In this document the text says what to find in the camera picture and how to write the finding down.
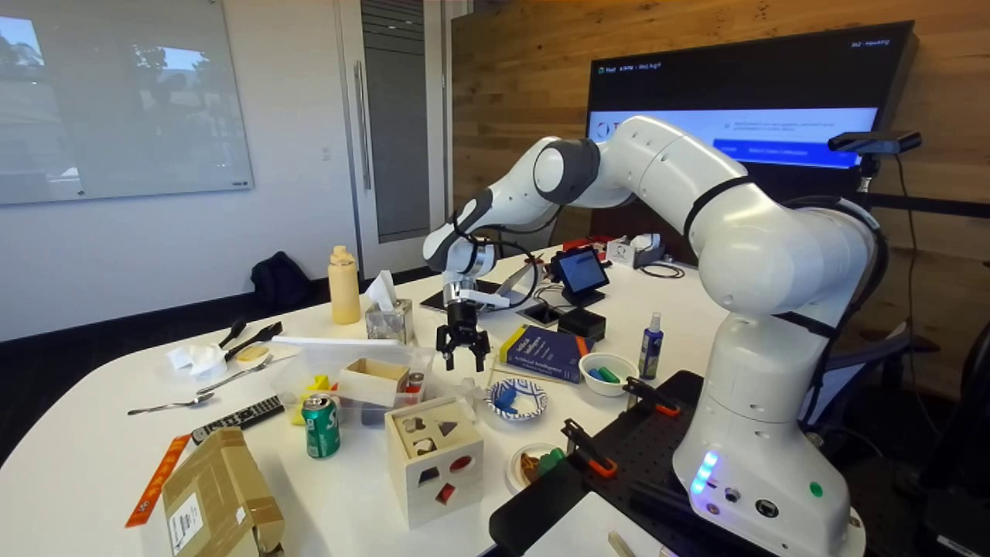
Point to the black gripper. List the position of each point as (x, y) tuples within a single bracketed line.
[(462, 321)]

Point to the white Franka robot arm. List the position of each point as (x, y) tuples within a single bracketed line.
[(782, 257)]

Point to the black robot base board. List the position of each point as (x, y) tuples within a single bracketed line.
[(643, 449)]

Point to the flat black tablet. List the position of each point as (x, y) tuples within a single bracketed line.
[(434, 301)]

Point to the clear plastic container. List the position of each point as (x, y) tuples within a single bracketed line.
[(412, 387)]

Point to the blue block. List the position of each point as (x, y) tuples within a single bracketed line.
[(510, 398)]

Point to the blue patterned paper plate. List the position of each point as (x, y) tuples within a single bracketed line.
[(518, 408)]

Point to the blue book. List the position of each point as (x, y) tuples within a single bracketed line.
[(541, 353)]

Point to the clear wipes container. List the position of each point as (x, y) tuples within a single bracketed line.
[(391, 317)]

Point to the silver laptop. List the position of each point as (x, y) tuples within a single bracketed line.
[(524, 294)]

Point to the wooden shape sorter box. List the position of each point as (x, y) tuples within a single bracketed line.
[(434, 467)]

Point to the black box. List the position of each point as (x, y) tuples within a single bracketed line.
[(583, 326)]

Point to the white flat sheet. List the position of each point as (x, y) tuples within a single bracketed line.
[(336, 343)]

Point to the giraffe patterned toy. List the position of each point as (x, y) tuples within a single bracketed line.
[(530, 467)]

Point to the tan squeeze bottle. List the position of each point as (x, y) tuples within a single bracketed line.
[(343, 288)]

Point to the green toy piece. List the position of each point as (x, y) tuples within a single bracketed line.
[(554, 455)]

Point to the small tablet on stand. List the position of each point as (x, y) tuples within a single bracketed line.
[(580, 273)]

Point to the plain white paper plate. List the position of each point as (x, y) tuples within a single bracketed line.
[(530, 480)]

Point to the green cylinder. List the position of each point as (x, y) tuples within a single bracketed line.
[(607, 375)]

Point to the white bowl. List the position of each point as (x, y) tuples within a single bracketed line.
[(604, 390)]

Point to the yellow toy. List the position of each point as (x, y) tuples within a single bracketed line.
[(312, 387)]

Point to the red object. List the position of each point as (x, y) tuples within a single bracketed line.
[(573, 246)]

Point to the green soda can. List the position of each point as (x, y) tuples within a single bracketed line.
[(320, 429)]

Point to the black orange clamp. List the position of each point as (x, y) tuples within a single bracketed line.
[(649, 400), (588, 452)]

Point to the small blue spray bottle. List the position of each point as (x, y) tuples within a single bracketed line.
[(649, 351)]

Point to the black backpack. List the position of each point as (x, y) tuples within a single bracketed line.
[(279, 279)]

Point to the grey tape dispenser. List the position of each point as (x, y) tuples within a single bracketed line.
[(641, 252)]

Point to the black spatula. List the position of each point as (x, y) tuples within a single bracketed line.
[(259, 340)]

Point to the white paper sheet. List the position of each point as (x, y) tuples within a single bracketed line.
[(575, 532)]

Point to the wooden spoon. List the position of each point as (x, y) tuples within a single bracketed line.
[(250, 356)]

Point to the black remote control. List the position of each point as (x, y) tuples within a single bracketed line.
[(244, 417)]

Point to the white door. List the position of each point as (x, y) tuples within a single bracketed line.
[(397, 135)]

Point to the small black utensil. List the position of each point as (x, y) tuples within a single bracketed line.
[(233, 331)]

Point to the white napkin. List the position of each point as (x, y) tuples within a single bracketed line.
[(193, 356)]

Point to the brown cardboard box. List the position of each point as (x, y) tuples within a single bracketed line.
[(220, 499)]

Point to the metal fork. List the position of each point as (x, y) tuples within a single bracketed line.
[(170, 404)]

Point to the orange ruler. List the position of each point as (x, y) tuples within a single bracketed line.
[(157, 480)]

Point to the large black TV monitor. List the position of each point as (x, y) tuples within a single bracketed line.
[(744, 78)]

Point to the blue chair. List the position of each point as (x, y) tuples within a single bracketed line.
[(854, 375)]

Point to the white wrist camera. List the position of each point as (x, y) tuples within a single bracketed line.
[(483, 294)]

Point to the wall whiteboard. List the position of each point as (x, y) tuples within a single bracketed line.
[(125, 96)]

